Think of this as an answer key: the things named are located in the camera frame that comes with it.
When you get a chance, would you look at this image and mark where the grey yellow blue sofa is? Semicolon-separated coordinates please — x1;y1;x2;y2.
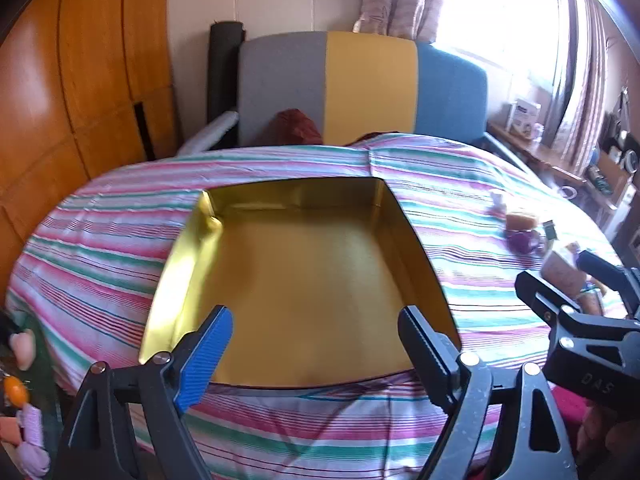
177;30;531;176

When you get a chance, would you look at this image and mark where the maroon cushion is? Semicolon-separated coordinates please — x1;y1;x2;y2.
270;108;323;146

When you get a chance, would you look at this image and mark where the cluttered shelf unit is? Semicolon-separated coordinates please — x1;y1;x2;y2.
582;87;640;241

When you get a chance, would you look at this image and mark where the striped pink curtain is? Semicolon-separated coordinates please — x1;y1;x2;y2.
545;0;626;171

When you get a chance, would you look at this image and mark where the orange ribbed hair curler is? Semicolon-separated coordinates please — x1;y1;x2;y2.
0;417;23;446

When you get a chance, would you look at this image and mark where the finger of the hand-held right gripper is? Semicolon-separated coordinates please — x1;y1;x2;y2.
577;249;640;317
515;269;596;333

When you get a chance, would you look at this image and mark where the white carton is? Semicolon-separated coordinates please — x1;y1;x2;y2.
507;97;543;138

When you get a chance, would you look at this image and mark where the gold tin box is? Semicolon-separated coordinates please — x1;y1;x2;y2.
137;176;461;390

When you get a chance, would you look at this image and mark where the dark red garment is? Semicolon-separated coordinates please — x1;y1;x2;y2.
350;131;401;147

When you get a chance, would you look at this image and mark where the wooden desk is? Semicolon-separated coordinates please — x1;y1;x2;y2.
487;120;631;211

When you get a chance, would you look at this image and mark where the black rolled mat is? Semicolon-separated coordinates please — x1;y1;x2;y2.
207;21;247;126

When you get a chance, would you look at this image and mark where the yellow sock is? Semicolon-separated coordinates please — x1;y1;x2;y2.
505;212;538;233

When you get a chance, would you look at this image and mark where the striped tablecloth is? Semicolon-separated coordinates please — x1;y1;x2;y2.
7;132;633;480

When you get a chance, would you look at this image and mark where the pink knob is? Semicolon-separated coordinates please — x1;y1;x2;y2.
10;330;36;368

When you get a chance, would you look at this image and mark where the tangerine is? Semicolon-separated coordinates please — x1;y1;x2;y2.
2;377;26;406

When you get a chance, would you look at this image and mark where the dark green side table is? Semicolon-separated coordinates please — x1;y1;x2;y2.
0;305;68;480

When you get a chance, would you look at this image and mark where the wooden wardrobe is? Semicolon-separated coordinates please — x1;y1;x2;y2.
0;0;183;286

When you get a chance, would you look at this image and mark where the pink hair roller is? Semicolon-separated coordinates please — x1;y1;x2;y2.
15;405;51;478

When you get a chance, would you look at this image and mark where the person's right hand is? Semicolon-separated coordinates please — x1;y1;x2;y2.
575;404;640;480

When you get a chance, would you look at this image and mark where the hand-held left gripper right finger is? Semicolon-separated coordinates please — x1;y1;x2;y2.
397;305;581;480

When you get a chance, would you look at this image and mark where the person's red clothing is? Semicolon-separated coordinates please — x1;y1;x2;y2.
550;385;593;412

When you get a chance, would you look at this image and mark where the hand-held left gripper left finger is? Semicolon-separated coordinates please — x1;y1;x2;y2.
52;304;236;480

